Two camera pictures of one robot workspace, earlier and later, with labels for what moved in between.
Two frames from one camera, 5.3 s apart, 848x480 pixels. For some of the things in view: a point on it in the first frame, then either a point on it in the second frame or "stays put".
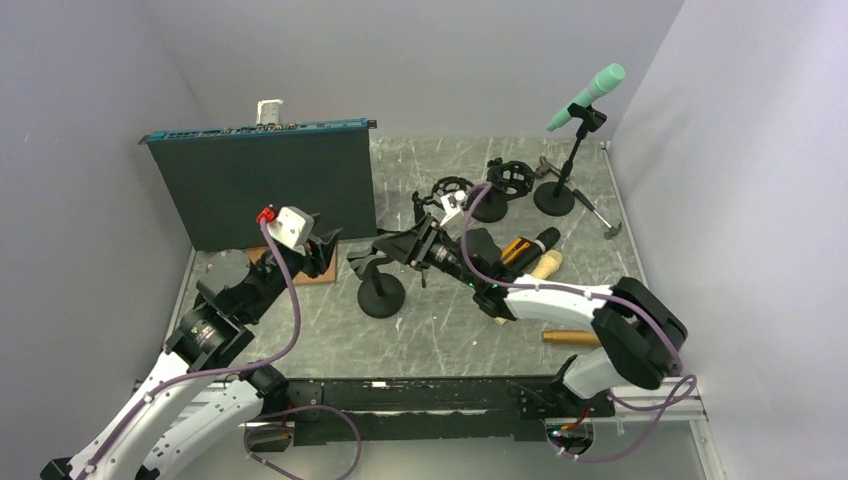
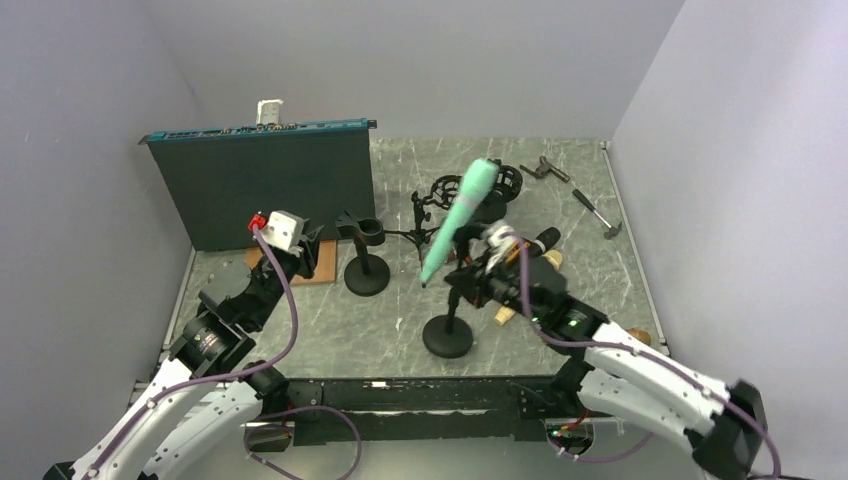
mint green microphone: [604, 82] to [472, 196]
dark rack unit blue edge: [219, 179] stays put
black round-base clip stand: [557, 198] to [449, 337]
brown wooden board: [328, 274] stays put
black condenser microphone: [545, 240] stays put
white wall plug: [268, 111] stays put
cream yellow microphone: [547, 263] stays put
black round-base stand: [380, 295] to [365, 275]
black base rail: [382, 409] stays put
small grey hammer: [613, 230] stays put
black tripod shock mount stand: [459, 183] stays put
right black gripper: [413, 246] to [476, 281]
